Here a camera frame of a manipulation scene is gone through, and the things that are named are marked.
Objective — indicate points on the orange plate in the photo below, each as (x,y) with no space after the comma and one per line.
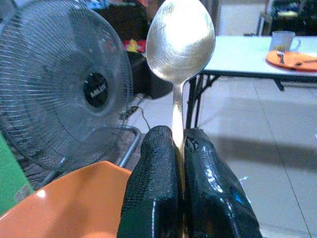
(292,60)

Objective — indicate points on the white folding table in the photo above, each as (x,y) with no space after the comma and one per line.
(247,59)

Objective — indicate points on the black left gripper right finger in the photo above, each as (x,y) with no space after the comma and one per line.
(213,188)

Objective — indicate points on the black bag with colourful print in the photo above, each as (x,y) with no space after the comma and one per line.
(136,47)

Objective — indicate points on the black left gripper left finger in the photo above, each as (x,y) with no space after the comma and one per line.
(151,188)

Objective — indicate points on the grey electric floor fan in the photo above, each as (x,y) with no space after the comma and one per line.
(57,86)

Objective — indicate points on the white mug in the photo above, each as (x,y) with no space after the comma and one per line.
(283,41)

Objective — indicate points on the orange plastic bowl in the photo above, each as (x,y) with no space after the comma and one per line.
(69,203)

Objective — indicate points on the silver fork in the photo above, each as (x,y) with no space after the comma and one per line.
(281,56)

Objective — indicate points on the green board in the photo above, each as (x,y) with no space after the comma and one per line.
(11,173)

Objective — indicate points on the silver metal spoon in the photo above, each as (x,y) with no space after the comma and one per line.
(180,42)

